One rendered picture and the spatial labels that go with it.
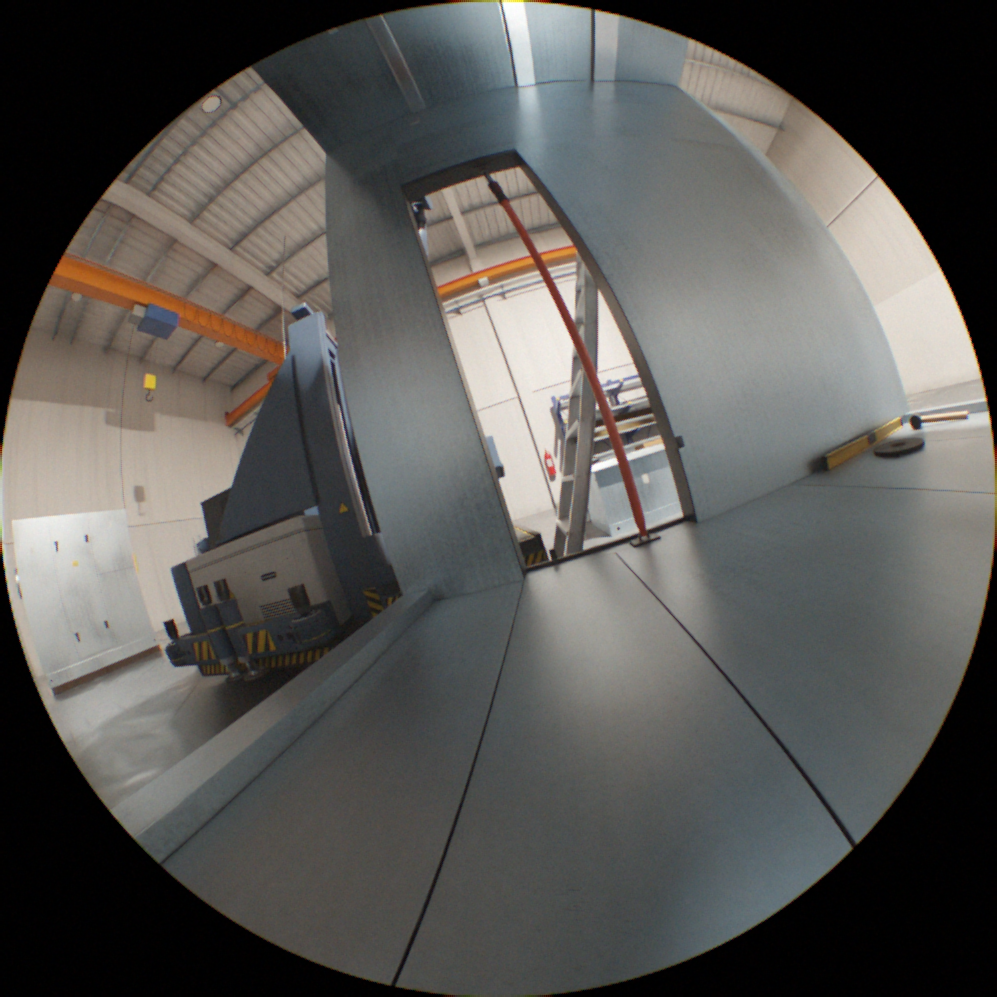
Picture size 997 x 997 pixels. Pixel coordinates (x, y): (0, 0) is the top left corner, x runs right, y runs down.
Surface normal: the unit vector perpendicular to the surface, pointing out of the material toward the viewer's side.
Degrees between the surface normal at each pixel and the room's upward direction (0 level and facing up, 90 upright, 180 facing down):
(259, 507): 90
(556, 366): 90
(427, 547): 90
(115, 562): 90
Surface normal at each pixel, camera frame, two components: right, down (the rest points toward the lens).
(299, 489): 0.08, -0.02
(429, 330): -0.15, 0.05
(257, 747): 0.94, -0.29
